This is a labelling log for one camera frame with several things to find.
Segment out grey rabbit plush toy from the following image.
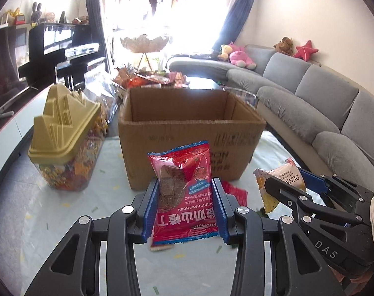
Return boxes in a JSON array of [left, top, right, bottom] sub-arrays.
[[31, 1, 42, 24]]

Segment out white shell dish on stand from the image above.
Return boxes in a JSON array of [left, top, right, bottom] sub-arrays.
[[120, 34, 170, 72]]

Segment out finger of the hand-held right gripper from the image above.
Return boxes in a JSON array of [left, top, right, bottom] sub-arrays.
[[263, 176, 374, 233], [298, 168, 374, 212]]

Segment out brown cardboard box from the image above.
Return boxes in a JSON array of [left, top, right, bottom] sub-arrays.
[[118, 87, 267, 191]]

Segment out small red snack packet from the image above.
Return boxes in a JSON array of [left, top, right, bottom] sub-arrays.
[[221, 181, 248, 207]]

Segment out pink plush toy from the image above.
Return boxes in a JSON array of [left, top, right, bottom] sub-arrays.
[[229, 41, 257, 70]]

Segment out yellow plush toy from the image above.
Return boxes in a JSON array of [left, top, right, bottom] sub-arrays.
[[218, 45, 232, 61]]

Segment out beige biscuit packet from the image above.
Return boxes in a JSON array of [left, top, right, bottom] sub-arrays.
[[253, 157, 306, 214]]

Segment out brown plush toy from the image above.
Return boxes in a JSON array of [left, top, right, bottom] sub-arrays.
[[274, 37, 294, 56]]

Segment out clear jar with gold lid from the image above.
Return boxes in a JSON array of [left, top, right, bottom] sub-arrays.
[[28, 85, 109, 191]]

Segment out pile of assorted snack packets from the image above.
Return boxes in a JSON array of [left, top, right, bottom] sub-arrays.
[[113, 64, 190, 89]]

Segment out red hawthorn snack packet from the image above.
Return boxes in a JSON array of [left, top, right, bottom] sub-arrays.
[[147, 141, 220, 247]]

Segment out black piano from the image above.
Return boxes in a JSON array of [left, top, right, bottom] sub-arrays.
[[19, 23, 107, 91]]

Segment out grey sofa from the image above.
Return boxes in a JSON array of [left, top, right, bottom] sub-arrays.
[[168, 45, 374, 178]]

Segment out blue curtain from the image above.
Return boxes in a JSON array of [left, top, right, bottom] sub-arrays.
[[212, 0, 259, 53], [85, 0, 114, 67]]

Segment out red star plush toy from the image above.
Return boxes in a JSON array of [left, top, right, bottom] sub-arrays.
[[293, 40, 319, 61]]

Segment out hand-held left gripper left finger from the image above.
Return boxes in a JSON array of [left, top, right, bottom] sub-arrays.
[[24, 177, 159, 296]]

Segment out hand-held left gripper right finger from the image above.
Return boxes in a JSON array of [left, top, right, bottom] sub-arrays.
[[212, 177, 346, 296]]

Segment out clear plastic snack bag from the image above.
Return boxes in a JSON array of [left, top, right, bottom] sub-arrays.
[[83, 57, 128, 136]]

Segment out clear glass bowl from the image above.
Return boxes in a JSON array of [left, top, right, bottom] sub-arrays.
[[225, 88, 257, 108]]

